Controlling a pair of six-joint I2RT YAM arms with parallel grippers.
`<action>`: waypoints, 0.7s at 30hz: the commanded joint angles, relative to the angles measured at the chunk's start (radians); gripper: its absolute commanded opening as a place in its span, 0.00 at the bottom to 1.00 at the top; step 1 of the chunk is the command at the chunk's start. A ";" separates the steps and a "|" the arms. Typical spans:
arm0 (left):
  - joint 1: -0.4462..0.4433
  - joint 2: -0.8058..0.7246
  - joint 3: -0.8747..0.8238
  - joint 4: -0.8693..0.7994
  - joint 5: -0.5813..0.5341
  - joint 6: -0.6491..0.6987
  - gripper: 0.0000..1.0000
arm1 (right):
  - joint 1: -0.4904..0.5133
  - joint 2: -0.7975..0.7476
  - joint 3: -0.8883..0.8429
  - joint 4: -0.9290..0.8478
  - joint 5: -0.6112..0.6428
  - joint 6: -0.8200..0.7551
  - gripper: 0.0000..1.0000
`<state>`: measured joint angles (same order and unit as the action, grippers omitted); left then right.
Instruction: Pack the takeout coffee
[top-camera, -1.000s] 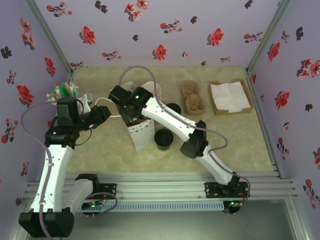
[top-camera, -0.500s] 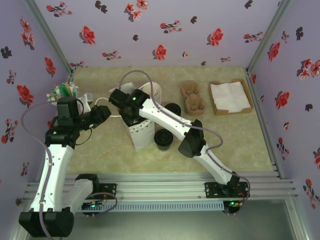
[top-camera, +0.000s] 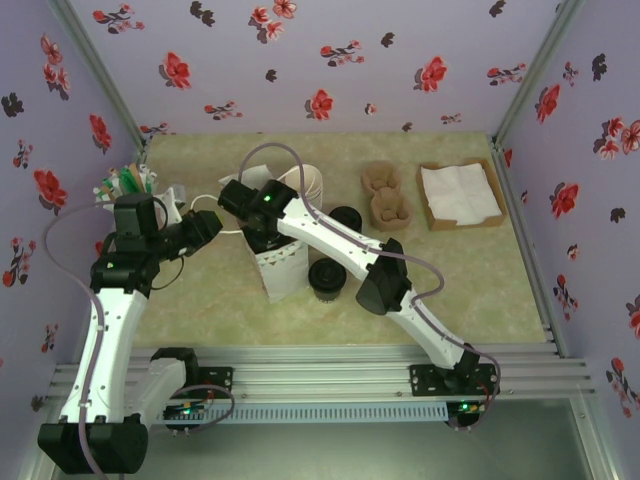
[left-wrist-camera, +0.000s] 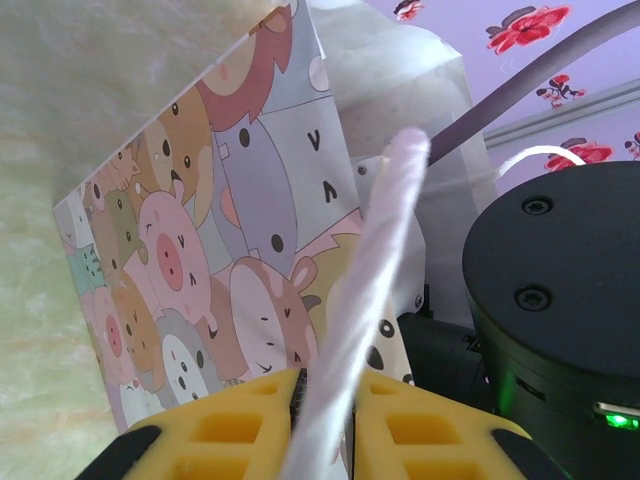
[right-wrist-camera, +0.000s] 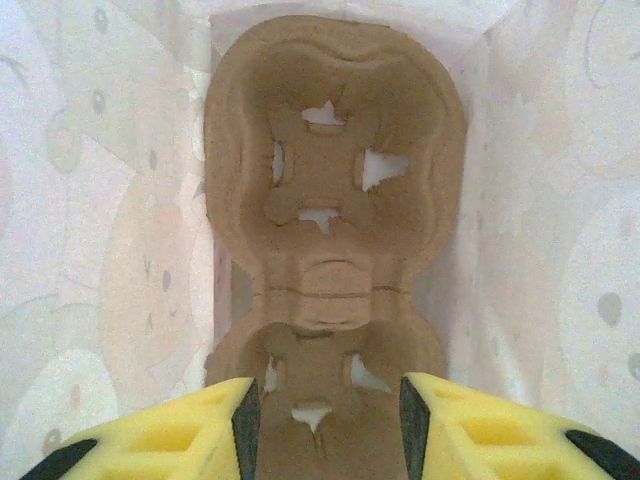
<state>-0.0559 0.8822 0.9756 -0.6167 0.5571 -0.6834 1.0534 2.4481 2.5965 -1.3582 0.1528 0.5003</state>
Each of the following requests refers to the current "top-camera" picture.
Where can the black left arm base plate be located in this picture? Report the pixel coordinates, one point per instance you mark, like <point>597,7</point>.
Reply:
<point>220,382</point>

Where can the black paper coffee cup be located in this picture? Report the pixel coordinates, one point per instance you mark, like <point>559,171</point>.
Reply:
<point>327,297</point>

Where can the brown wooden stirrer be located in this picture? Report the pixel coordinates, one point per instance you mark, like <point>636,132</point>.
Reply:
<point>136,172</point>

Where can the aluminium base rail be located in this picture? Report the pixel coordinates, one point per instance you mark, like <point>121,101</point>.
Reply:
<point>320,372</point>

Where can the black plastic cup lid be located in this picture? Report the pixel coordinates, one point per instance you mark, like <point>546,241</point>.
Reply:
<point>327,275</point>

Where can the stack of paper cups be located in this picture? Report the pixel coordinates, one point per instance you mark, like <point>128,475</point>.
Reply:
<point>312,182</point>

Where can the brown cardboard tray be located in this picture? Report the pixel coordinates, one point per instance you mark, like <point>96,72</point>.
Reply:
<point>465,225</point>

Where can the aluminium frame post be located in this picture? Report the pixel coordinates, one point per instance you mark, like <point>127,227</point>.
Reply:
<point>540,65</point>
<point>95,60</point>

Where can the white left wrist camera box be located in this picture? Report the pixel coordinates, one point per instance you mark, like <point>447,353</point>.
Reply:
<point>172,202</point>

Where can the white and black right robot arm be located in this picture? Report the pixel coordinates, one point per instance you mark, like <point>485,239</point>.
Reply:
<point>330,235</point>

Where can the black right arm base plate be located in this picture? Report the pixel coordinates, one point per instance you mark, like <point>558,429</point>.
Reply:
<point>422,380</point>

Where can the stack of brown pulp carriers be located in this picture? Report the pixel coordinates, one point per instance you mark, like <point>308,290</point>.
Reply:
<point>387,205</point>

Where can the stack of black lids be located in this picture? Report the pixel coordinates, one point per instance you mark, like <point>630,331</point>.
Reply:
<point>350,216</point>

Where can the white wrapped straw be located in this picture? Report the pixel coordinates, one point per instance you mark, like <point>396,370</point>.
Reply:
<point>149,176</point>
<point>100,199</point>

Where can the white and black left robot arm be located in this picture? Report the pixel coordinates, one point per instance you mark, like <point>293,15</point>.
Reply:
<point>112,340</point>

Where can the stack of white napkins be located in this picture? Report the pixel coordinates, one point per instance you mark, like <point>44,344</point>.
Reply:
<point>460,190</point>

